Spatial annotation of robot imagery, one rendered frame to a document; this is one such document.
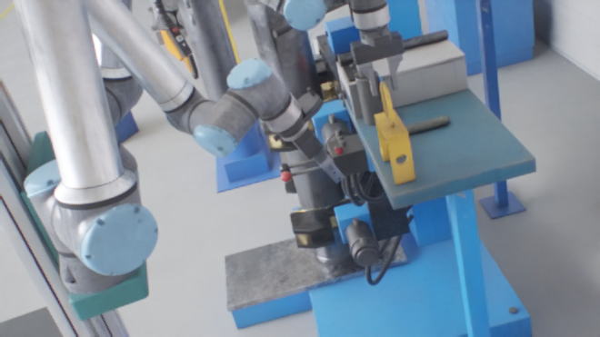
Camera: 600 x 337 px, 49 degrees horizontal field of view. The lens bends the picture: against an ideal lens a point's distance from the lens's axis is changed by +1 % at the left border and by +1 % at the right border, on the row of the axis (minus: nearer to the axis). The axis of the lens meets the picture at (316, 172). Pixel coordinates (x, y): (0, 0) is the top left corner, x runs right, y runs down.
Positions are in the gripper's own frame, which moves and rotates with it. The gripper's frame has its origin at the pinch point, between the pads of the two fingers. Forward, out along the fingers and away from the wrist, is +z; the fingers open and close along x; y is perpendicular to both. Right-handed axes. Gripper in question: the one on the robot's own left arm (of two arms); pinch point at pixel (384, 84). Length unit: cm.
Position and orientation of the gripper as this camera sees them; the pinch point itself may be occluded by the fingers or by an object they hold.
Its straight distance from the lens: 181.4
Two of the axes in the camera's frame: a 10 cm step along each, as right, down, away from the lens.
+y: -1.4, -4.8, 8.7
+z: 2.2, 8.4, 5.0
